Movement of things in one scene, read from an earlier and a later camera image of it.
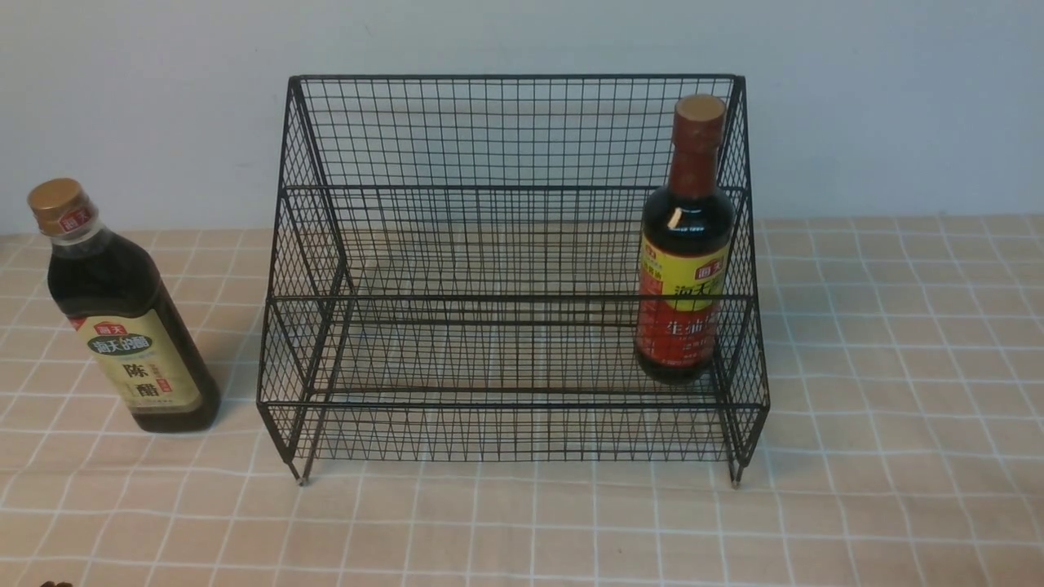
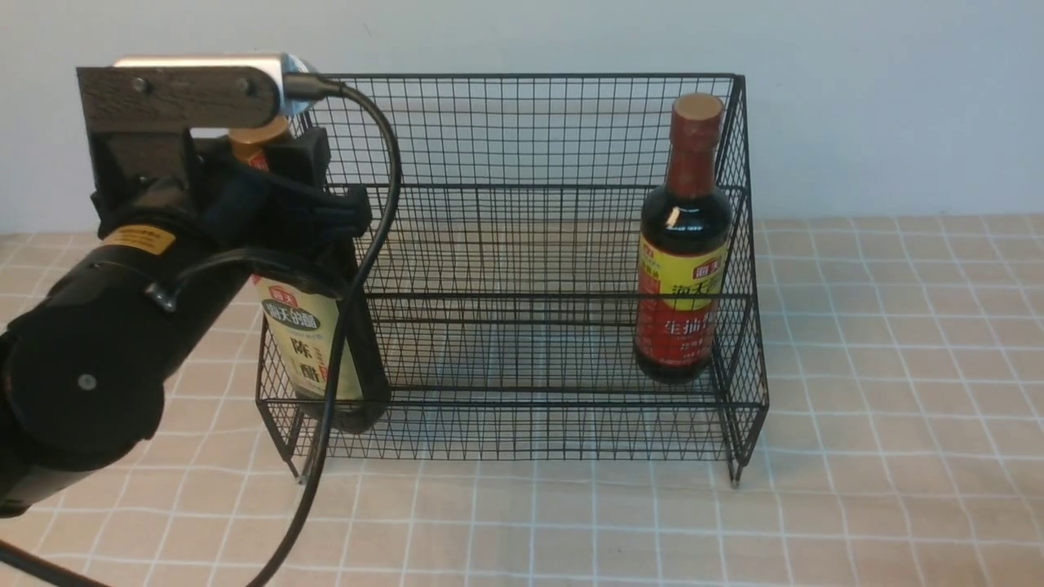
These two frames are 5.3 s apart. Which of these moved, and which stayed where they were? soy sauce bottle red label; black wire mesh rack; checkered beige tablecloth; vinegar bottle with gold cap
Moved: vinegar bottle with gold cap
Stayed: soy sauce bottle red label; checkered beige tablecloth; black wire mesh rack
